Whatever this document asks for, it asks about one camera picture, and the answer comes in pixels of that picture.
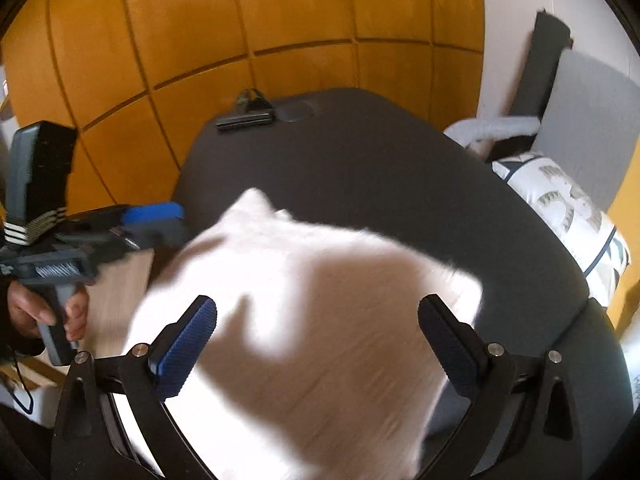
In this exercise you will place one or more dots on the geometric print pillow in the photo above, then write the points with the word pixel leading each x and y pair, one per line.
pixel 570 205

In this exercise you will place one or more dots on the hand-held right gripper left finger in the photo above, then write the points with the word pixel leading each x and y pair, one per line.
pixel 187 342

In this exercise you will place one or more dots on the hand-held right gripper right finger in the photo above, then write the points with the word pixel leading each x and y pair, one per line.
pixel 447 345

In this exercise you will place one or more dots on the grey yellow blue armchair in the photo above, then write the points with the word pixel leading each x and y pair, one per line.
pixel 585 110

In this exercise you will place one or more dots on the black metal table latch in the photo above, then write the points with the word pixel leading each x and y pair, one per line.
pixel 247 110

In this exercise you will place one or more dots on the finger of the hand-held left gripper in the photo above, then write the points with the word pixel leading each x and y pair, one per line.
pixel 150 225

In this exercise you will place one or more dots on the white knit sweater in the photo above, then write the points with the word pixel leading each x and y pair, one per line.
pixel 300 335

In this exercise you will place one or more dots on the person's left hand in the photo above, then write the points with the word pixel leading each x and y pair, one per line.
pixel 35 310

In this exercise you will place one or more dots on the black rolled mat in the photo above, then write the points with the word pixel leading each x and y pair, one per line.
pixel 540 70

